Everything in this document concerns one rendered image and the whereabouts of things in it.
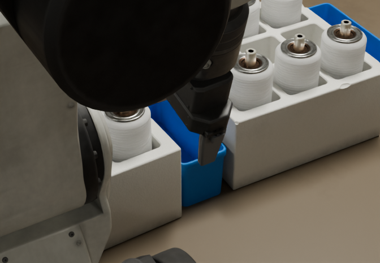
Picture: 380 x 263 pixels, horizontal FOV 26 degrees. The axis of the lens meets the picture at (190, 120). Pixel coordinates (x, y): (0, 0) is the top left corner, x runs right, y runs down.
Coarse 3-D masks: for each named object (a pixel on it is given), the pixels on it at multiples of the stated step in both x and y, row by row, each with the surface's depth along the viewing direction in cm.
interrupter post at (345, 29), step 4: (344, 20) 174; (348, 20) 174; (340, 24) 173; (344, 24) 172; (348, 24) 172; (340, 28) 174; (344, 28) 173; (348, 28) 173; (340, 32) 174; (344, 32) 173; (348, 32) 174; (344, 36) 174
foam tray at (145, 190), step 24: (168, 144) 157; (120, 168) 151; (144, 168) 153; (168, 168) 156; (120, 192) 153; (144, 192) 156; (168, 192) 160; (120, 216) 156; (144, 216) 160; (168, 216) 164; (120, 240) 160
